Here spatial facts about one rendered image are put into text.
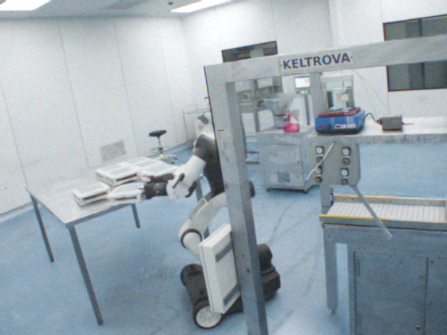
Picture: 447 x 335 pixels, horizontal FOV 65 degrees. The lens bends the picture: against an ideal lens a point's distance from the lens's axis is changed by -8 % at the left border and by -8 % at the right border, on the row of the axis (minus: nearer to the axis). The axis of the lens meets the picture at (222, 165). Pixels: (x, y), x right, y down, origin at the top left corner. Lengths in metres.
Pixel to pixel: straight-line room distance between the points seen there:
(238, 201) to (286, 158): 3.35
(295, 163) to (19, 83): 4.24
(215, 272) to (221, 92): 0.56
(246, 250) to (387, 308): 1.08
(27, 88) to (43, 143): 0.89
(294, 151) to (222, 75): 3.39
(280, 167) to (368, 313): 2.77
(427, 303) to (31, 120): 5.70
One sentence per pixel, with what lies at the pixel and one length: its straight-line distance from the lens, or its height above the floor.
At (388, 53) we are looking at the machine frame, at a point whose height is 1.58.
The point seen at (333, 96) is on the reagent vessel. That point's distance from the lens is 1.75.
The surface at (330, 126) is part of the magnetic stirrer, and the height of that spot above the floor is 1.27.
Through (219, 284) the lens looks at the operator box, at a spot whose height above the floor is 0.93.
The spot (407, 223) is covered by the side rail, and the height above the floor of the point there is 0.82.
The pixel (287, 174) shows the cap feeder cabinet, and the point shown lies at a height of 0.25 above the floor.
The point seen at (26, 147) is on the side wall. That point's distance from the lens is 6.27.
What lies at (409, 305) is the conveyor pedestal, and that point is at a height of 0.34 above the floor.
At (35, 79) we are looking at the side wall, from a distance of 6.43.
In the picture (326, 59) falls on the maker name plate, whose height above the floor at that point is 1.58.
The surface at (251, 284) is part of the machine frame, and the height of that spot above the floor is 0.87.
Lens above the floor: 1.59
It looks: 14 degrees down
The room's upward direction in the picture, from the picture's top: 9 degrees counter-clockwise
